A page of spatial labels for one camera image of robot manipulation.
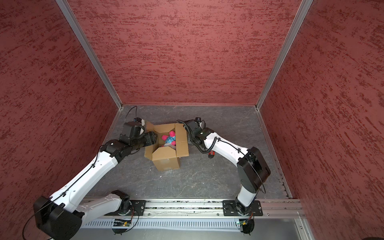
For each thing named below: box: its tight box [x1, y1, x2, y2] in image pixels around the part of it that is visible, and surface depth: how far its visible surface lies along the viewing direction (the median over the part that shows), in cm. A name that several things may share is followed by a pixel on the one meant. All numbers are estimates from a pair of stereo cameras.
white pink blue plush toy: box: [161, 130, 177, 150], surface depth 94 cm
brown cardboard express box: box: [144, 122, 190, 171], surface depth 79 cm
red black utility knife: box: [208, 150, 216, 159], surface depth 95 cm
